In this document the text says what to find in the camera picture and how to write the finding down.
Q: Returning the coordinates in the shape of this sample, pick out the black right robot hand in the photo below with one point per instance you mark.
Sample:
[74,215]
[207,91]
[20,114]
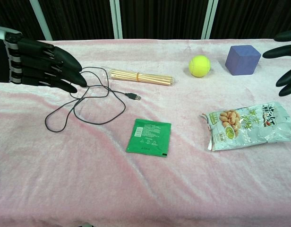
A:
[287,79]

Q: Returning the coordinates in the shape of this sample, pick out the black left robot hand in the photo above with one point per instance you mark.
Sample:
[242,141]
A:
[36,61]

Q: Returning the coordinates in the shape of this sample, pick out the purple foam cube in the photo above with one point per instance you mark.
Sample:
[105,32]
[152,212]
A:
[242,61]

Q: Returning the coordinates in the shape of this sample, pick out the peanut snack bag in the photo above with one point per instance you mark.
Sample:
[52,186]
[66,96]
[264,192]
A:
[244,127]

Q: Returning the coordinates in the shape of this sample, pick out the yellow tennis ball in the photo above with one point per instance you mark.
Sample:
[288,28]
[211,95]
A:
[199,66]

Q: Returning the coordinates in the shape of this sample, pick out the wooden stick bundle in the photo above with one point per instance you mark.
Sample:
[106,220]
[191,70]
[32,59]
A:
[140,77]

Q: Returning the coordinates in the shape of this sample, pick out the black ribbed backdrop curtain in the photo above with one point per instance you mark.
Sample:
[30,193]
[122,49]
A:
[164,16]

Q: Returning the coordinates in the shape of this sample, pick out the green foil sachet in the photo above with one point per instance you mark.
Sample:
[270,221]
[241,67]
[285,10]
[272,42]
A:
[149,138]

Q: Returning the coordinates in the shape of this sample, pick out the pink plush table cloth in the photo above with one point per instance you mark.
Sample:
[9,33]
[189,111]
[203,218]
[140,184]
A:
[145,184]

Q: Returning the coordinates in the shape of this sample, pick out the white metal frame post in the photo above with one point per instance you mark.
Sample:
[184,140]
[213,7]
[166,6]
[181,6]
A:
[209,19]
[41,19]
[116,19]

